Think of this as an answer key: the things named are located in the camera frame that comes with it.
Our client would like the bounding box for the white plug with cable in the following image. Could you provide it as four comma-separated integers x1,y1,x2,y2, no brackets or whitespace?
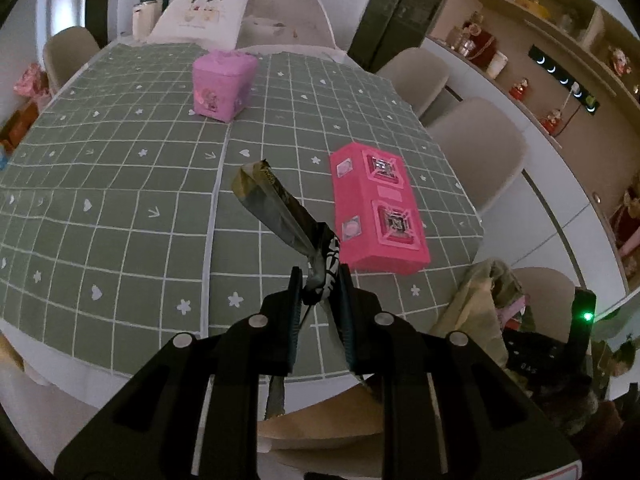
554,82,585,137

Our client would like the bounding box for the large costumed doll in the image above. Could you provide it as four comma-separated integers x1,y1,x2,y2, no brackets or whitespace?
607,177,640,263

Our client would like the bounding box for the flat pink rectangular box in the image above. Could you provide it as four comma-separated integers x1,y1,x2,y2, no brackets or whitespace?
329,142,432,276

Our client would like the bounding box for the green checked table mat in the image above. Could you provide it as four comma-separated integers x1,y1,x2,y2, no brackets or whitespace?
0,42,231,377
202,50,486,383

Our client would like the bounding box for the red seated figurine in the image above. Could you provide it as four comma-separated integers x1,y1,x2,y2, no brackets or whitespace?
606,45,632,78

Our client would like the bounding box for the pink gift bag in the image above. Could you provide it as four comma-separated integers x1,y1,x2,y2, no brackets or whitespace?
14,62,49,97

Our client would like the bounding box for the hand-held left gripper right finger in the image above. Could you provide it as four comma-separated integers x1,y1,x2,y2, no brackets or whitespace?
335,262,583,480

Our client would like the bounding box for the black power strip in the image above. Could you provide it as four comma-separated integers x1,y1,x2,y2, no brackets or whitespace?
529,44,600,117

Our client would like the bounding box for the white sideboard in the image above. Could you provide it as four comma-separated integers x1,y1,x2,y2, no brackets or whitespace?
420,37,640,311

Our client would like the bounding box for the long green gold snack wrapper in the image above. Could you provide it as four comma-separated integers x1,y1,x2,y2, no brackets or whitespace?
231,158,381,418

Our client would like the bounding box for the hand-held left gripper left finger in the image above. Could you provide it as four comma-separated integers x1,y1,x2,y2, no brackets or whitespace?
54,266,306,480

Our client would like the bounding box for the pink cube box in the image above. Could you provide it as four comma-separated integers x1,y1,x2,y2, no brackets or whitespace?
192,51,259,123

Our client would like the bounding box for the dark door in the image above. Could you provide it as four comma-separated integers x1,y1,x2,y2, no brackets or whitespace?
84,0,124,46

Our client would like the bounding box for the beige shell chair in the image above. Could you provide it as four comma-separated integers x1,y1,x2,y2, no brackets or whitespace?
510,266,577,321
255,427,401,480
427,97,529,216
42,26,101,97
0,332,56,391
375,47,451,117

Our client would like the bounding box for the orange cardboard box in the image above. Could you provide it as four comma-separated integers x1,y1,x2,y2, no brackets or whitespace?
0,105,40,157

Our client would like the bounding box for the cream tumbler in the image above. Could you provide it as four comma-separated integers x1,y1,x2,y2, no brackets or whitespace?
487,50,509,80

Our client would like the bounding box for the tan seat cushion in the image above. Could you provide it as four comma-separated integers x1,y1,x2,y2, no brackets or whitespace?
257,394,387,453

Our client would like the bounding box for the dark glass cabinet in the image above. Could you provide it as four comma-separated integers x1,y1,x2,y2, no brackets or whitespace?
347,0,468,72

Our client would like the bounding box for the wooden wall shelf unit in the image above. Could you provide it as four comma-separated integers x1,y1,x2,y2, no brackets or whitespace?
425,0,640,286

